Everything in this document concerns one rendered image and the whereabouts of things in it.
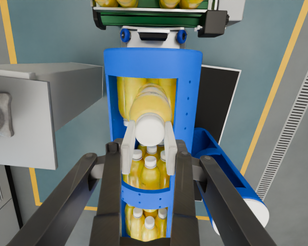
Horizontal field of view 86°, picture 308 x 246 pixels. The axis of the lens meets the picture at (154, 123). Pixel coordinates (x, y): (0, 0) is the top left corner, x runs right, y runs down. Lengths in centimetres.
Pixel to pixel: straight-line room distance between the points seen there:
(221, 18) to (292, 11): 141
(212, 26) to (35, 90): 66
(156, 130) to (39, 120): 63
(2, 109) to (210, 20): 80
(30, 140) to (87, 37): 113
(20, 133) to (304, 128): 243
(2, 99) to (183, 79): 65
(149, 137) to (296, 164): 246
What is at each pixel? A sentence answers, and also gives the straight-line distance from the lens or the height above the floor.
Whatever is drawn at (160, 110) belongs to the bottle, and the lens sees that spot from 23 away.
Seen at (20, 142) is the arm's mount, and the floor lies 102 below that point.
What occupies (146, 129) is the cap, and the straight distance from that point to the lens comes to 21.
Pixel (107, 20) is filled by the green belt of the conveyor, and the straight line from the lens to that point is 76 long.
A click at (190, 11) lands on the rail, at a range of 67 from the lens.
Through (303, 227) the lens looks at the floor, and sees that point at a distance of 346.
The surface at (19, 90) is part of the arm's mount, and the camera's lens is 79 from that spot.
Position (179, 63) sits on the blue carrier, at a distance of 41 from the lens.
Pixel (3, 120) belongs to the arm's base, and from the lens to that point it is 83.
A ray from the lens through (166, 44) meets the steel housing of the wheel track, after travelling 70.
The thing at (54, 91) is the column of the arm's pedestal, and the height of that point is 83.
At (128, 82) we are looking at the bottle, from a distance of 50.
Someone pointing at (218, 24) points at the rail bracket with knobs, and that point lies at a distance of 67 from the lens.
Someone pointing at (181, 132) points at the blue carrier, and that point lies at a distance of 46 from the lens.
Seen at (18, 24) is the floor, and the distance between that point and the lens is 201.
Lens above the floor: 162
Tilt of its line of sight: 69 degrees down
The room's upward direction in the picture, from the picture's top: 179 degrees clockwise
